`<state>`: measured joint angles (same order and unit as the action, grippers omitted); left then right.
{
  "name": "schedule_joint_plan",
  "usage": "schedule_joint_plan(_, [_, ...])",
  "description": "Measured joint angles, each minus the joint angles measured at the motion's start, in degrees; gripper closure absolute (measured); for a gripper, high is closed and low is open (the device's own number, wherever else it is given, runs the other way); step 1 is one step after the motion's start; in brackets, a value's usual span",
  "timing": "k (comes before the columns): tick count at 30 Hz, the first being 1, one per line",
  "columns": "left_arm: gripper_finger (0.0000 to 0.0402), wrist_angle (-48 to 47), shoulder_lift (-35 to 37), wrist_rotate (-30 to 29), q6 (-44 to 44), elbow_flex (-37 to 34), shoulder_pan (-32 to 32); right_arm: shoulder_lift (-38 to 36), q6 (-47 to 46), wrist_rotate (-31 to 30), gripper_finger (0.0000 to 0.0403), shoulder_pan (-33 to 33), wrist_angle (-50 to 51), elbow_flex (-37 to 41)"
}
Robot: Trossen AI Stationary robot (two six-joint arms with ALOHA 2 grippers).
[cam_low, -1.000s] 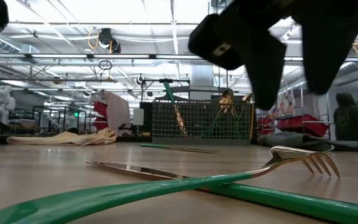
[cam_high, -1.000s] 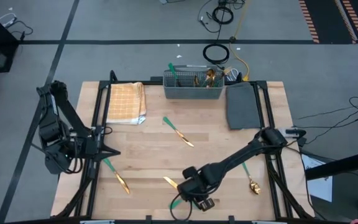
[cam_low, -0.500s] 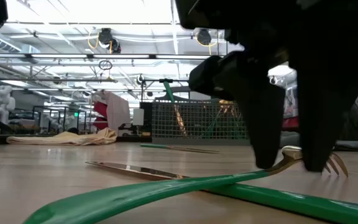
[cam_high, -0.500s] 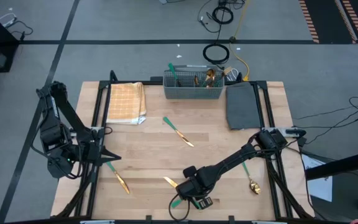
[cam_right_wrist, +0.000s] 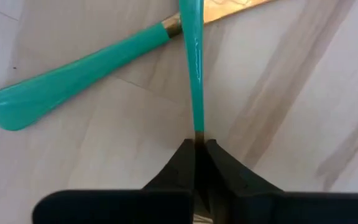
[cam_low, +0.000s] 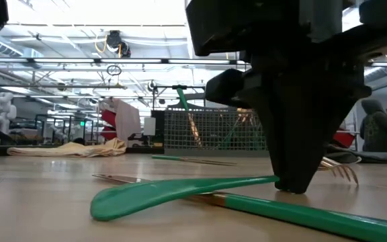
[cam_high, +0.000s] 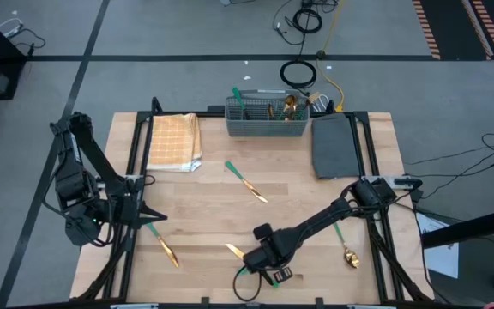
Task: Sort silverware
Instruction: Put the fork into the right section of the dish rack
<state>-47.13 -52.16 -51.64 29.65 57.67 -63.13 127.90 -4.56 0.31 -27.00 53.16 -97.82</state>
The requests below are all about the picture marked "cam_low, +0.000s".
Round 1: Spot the beige cloth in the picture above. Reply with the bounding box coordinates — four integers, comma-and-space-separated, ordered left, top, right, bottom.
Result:
7, 136, 128, 159

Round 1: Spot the black bar stand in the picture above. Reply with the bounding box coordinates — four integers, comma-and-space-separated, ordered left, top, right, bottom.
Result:
151, 84, 207, 112

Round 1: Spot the wire mesh cutlery basket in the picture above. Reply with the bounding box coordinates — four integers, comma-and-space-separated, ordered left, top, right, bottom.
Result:
164, 97, 270, 157

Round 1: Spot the white box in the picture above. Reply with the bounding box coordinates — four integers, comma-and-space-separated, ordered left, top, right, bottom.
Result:
142, 116, 157, 136

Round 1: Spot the black upright panel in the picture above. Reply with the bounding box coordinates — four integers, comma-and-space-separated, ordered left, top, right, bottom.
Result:
150, 110, 166, 149

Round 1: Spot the grey folded cloth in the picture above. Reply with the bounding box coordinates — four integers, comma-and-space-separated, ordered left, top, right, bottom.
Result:
326, 144, 387, 165

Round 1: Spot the pink hanging cloth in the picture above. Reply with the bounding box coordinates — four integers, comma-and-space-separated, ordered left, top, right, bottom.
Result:
99, 97, 142, 147

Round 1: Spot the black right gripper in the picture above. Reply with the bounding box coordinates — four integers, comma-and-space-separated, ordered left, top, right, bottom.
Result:
185, 0, 373, 104

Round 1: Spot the gold fork green handle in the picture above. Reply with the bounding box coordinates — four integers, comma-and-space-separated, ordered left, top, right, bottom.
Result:
89, 156, 361, 223

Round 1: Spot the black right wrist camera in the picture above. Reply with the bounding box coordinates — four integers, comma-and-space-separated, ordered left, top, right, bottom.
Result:
204, 68, 252, 110

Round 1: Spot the red storage bin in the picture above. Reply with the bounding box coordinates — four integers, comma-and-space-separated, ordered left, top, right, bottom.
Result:
333, 130, 356, 149
99, 109, 118, 141

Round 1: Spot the black metal frame table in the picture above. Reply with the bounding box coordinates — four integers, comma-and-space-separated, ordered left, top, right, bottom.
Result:
34, 113, 95, 144

